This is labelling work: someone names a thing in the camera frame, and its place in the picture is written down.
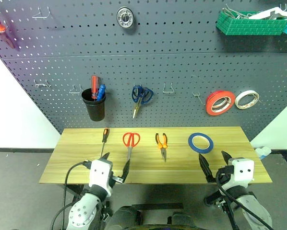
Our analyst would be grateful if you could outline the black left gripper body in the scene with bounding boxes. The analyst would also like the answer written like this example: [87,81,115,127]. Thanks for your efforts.
[110,170,125,187]

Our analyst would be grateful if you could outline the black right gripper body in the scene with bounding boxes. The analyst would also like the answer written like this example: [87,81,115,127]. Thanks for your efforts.
[206,165,234,184]

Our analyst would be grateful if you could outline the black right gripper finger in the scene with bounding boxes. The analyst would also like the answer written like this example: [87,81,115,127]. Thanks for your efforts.
[220,150,233,167]
[198,153,214,183]

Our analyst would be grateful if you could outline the blue tape roll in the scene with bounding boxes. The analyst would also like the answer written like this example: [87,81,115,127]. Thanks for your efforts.
[188,132,215,153]

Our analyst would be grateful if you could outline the orange and black pliers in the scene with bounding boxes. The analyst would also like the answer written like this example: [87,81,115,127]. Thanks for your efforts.
[155,133,169,163]

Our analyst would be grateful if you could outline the orange and black screwdriver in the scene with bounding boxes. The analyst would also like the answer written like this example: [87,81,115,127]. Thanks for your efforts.
[99,128,110,159]

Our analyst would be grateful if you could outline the dark rounded shape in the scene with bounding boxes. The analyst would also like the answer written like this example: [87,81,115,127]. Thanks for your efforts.
[171,211,195,230]
[105,205,141,230]

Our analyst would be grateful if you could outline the black plastic cup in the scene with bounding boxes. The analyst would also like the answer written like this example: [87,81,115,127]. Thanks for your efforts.
[81,88,107,122]

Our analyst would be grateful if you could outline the red tape roll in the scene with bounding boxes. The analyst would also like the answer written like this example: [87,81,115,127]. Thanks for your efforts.
[205,90,236,117]

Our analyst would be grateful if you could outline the white tape roll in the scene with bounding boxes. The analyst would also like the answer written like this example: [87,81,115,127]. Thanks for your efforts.
[234,90,260,111]

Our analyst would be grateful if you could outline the metal peg hook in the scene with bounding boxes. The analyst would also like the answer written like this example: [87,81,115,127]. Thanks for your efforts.
[192,92,204,105]

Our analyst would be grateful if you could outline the dark grey perforated pegboard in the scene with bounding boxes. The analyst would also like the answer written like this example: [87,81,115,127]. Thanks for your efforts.
[0,0,287,142]

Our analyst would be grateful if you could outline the green brick pattern box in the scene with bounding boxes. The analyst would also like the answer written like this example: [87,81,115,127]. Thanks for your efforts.
[216,11,287,36]

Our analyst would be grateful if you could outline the round metal bearing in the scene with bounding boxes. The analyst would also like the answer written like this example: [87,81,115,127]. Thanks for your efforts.
[116,6,137,30]

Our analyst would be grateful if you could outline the loose metal pegboard hooks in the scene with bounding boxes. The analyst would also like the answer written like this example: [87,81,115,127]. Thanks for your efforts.
[221,4,250,20]

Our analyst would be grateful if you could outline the white plastic part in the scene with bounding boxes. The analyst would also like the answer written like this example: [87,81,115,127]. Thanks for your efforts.
[248,6,287,21]

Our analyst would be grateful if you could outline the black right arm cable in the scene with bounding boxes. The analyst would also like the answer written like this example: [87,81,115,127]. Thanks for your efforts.
[215,167,275,230]

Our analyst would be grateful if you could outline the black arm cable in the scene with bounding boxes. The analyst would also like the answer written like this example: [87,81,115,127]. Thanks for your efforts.
[49,161,92,230]
[215,167,275,230]

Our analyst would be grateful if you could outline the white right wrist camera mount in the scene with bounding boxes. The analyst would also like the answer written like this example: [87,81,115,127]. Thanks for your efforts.
[230,157,255,189]

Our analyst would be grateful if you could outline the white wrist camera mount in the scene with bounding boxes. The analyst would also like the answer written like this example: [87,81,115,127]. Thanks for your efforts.
[88,159,114,193]
[230,157,255,189]

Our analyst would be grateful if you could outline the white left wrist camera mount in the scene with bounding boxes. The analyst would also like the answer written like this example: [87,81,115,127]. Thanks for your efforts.
[88,159,114,193]

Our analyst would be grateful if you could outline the red handled scissors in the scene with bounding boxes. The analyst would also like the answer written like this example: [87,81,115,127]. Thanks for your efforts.
[122,132,141,161]

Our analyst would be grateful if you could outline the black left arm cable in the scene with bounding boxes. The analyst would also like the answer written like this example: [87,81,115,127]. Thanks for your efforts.
[49,161,92,230]

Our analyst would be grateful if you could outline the blue handled screwdriver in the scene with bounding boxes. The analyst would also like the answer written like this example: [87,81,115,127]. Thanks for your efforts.
[96,84,107,101]

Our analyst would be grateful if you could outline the red handled screwdriver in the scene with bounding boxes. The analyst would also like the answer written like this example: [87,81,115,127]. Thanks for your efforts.
[91,75,99,100]

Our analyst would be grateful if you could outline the blue handled scissors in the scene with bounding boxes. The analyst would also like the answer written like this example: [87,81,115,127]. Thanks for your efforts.
[132,84,155,119]

